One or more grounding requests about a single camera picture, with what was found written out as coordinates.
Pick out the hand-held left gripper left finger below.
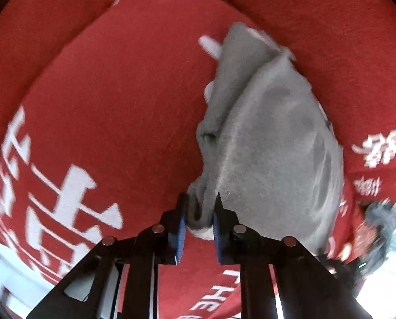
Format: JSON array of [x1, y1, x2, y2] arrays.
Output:
[[27, 193, 189, 319]]

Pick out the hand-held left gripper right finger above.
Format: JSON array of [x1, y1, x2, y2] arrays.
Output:
[[213, 192, 373, 319]]

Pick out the grey sweater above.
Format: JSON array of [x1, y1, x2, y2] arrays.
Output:
[[186, 23, 345, 257]]

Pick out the red printed tablecloth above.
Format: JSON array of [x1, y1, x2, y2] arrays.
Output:
[[0, 0, 396, 319]]

